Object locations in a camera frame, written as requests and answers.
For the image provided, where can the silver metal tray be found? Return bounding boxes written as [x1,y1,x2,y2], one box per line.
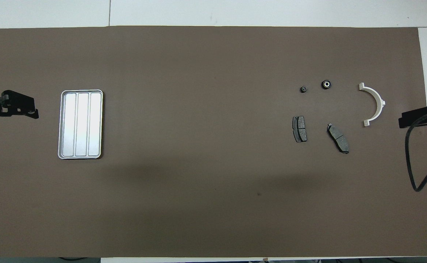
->
[58,89,104,160]

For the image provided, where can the dark grey brake pad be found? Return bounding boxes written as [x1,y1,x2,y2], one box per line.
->
[327,123,350,154]
[292,116,308,143]

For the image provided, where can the brown table mat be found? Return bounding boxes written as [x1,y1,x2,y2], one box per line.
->
[0,26,427,258]

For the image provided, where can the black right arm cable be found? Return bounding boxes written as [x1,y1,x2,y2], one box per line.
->
[405,116,427,193]

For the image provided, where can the white semicircular bracket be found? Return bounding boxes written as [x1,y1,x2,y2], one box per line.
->
[358,83,386,127]

